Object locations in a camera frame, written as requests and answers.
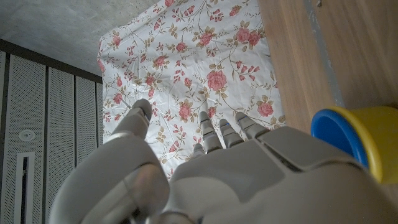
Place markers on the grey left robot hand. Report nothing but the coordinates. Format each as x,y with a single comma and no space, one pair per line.
248,180

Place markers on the blue plastic cup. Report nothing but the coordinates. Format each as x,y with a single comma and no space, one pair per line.
339,133

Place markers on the yellow plastic cup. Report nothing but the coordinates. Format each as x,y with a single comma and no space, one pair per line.
382,137

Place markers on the floral print backdrop cloth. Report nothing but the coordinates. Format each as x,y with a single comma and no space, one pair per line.
192,62

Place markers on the round white ceiling sensor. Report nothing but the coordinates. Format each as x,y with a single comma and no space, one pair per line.
26,135

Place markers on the white ceiling vent slot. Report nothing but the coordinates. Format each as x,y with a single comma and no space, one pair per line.
18,186

